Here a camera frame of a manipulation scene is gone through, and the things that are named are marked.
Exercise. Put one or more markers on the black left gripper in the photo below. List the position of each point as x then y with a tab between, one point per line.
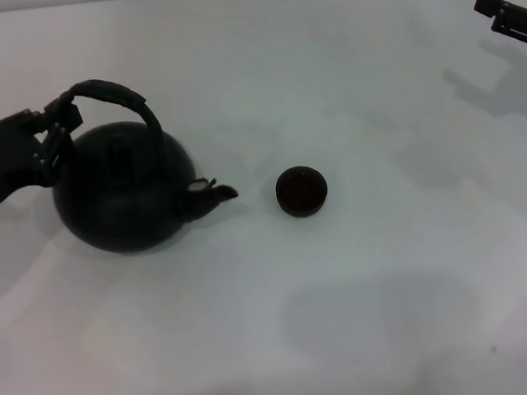
3	157

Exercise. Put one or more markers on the small dark teacup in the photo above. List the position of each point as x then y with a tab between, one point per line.
301	193

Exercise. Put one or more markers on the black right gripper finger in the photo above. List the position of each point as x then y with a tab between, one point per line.
519	19

